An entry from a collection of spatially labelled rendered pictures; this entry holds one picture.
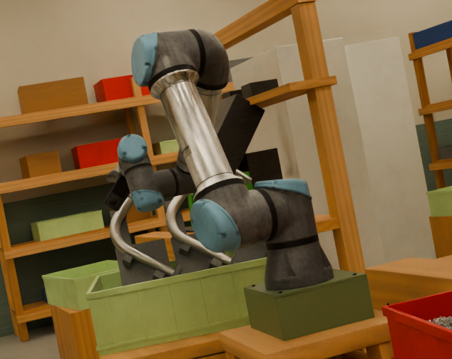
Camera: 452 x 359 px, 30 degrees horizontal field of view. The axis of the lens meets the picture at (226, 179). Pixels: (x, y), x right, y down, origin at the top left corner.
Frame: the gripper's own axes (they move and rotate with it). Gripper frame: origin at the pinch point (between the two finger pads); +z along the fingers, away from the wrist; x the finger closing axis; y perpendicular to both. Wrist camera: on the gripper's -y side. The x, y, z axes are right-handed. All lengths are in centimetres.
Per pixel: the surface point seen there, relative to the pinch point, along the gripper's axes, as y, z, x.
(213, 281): -11.7, -14.3, -35.2
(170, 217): 2.0, 4.3, -13.6
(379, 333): -15, -68, -71
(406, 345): -21, -93, -72
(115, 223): -7.8, 5.8, -1.0
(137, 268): -14.6, 10.8, -13.3
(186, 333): -26.4, -9.6, -36.2
